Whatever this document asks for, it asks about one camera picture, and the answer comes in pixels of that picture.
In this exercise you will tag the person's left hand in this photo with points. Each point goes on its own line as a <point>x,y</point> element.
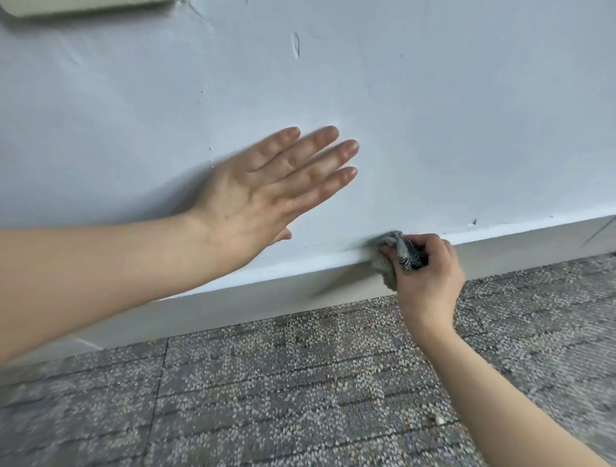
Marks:
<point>245,207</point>

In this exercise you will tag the person's right hand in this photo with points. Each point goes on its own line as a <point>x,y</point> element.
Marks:
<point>428,284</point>

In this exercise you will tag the person's right thumb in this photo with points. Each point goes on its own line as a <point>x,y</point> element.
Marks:
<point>390,249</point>

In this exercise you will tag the person's left little finger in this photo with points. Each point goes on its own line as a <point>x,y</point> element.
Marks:
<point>276,144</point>

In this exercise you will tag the person's left thumb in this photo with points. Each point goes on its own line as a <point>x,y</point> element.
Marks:
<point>284,235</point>

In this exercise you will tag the person's left middle finger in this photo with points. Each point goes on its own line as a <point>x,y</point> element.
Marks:
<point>325,163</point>

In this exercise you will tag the grey cleaning cloth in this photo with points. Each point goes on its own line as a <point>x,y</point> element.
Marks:
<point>385,269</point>

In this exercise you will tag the person's left forearm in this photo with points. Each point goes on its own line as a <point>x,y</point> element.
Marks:
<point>96,279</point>

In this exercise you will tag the person's right forearm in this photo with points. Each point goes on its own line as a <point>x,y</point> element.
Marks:
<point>500,404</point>

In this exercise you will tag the white baseboard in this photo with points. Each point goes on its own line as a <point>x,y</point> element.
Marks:
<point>240,303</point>

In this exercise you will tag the white wall fixture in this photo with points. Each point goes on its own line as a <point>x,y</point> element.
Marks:
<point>82,6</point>

